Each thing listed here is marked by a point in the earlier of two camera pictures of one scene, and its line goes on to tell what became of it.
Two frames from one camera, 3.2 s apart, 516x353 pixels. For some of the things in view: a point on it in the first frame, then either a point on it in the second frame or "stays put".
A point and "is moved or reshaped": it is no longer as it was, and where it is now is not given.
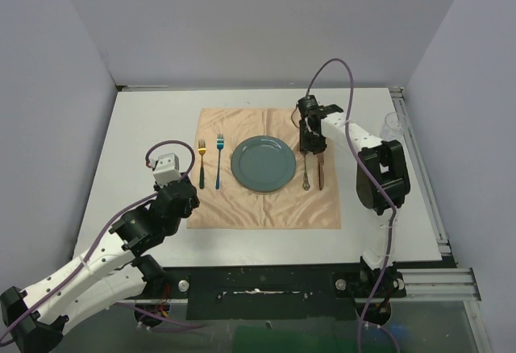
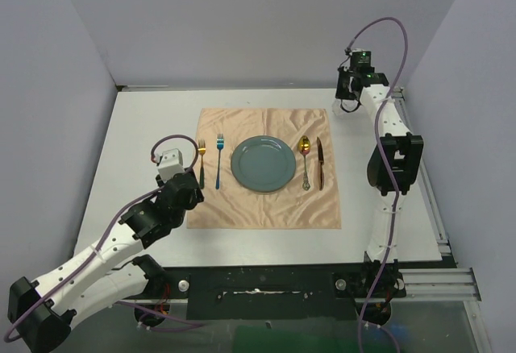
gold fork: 201,171 stays put
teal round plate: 264,164 stays put
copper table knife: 320,159 stays put
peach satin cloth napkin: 309,200 stays put
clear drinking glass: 393,128 is moved or reshaped
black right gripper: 307,146 -> 340,92
